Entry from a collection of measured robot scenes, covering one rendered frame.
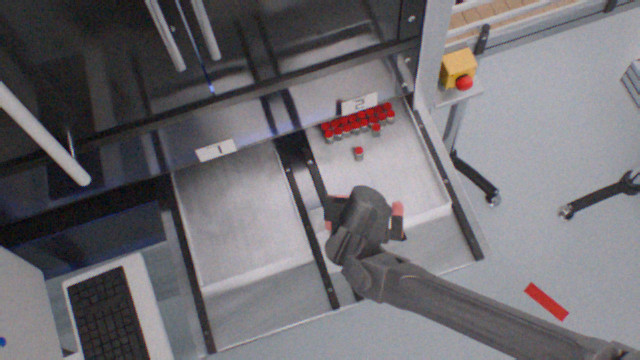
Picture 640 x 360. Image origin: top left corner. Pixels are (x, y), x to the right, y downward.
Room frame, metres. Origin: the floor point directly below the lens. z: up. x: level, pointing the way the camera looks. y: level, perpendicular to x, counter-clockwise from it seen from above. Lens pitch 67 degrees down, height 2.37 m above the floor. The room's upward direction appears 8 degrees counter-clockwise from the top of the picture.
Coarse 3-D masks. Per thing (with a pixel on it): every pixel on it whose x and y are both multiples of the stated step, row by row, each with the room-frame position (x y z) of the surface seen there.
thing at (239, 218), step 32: (224, 160) 0.73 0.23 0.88; (256, 160) 0.72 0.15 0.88; (192, 192) 0.66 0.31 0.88; (224, 192) 0.64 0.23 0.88; (256, 192) 0.63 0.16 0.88; (288, 192) 0.62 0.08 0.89; (192, 224) 0.57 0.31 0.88; (224, 224) 0.56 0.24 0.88; (256, 224) 0.55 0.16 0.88; (288, 224) 0.54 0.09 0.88; (192, 256) 0.48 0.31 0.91; (224, 256) 0.48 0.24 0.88; (256, 256) 0.47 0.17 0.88; (288, 256) 0.46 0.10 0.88
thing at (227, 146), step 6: (216, 144) 0.69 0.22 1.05; (222, 144) 0.69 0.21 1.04; (228, 144) 0.69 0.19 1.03; (234, 144) 0.70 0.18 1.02; (198, 150) 0.68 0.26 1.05; (204, 150) 0.68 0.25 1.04; (210, 150) 0.69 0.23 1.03; (216, 150) 0.69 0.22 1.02; (222, 150) 0.69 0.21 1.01; (228, 150) 0.69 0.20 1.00; (234, 150) 0.69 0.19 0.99; (204, 156) 0.68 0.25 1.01; (210, 156) 0.68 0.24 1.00; (216, 156) 0.69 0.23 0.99
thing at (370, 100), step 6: (366, 96) 0.76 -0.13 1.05; (372, 96) 0.76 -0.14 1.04; (348, 102) 0.75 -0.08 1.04; (354, 102) 0.75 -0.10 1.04; (360, 102) 0.75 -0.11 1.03; (366, 102) 0.76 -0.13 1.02; (372, 102) 0.76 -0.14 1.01; (342, 108) 0.75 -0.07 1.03; (348, 108) 0.75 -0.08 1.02; (354, 108) 0.75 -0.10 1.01; (366, 108) 0.76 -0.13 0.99; (342, 114) 0.75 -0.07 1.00
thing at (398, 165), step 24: (408, 120) 0.77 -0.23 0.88; (312, 144) 0.74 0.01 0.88; (336, 144) 0.73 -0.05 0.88; (360, 144) 0.72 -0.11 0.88; (384, 144) 0.71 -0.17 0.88; (408, 144) 0.70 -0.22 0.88; (336, 168) 0.67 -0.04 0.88; (360, 168) 0.66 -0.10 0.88; (384, 168) 0.65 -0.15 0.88; (408, 168) 0.64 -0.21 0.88; (432, 168) 0.63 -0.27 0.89; (336, 192) 0.60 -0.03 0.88; (384, 192) 0.59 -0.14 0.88; (408, 192) 0.58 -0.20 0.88; (432, 192) 0.57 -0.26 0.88; (408, 216) 0.51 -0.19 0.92
